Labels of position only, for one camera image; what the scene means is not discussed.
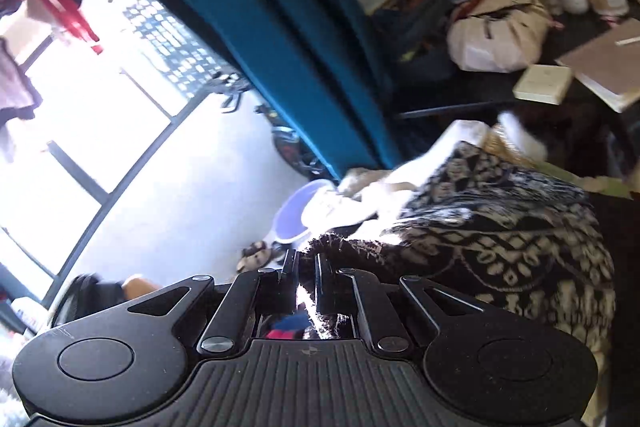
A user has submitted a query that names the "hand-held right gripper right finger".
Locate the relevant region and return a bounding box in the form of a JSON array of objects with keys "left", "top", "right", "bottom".
[{"left": 315, "top": 252, "right": 490, "bottom": 358}]

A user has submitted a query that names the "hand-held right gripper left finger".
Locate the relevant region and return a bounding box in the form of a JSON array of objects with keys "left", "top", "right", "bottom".
[{"left": 127, "top": 250, "right": 300, "bottom": 356}]

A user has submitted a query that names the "black white patterned sweater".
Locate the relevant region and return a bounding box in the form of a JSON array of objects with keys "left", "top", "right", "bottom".
[{"left": 380, "top": 141, "right": 617, "bottom": 360}]

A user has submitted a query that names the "brown patterned slipper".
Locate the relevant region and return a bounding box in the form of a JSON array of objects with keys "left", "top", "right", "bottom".
[{"left": 240, "top": 239, "right": 281, "bottom": 273}]

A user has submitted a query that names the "purple plastic basin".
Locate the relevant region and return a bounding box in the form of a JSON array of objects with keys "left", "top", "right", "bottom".
[{"left": 274, "top": 179, "right": 341, "bottom": 244}]

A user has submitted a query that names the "white garment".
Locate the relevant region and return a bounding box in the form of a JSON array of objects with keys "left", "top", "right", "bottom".
[{"left": 302, "top": 119, "right": 496, "bottom": 233}]

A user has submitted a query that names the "black exercise bike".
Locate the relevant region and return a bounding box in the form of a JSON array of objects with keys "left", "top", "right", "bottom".
[{"left": 207, "top": 71, "right": 333, "bottom": 180}]

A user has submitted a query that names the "pale green cloth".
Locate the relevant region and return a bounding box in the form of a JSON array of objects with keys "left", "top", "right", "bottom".
[{"left": 540, "top": 162, "right": 633, "bottom": 200}]

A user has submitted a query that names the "teal curtain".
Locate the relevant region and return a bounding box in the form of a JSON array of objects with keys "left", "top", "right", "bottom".
[{"left": 75, "top": 0, "right": 401, "bottom": 180}]

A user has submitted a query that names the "white plastic bag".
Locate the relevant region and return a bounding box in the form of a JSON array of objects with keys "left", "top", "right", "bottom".
[{"left": 447, "top": 0, "right": 551, "bottom": 72}]

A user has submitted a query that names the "flat white box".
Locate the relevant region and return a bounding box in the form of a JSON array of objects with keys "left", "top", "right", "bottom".
[{"left": 512, "top": 64, "right": 573, "bottom": 105}]

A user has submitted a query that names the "pink hanging garment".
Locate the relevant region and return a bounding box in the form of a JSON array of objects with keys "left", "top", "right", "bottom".
[{"left": 0, "top": 37, "right": 43, "bottom": 162}]

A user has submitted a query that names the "black window frame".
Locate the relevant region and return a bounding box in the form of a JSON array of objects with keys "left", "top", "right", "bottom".
[{"left": 0, "top": 0, "right": 241, "bottom": 308}]

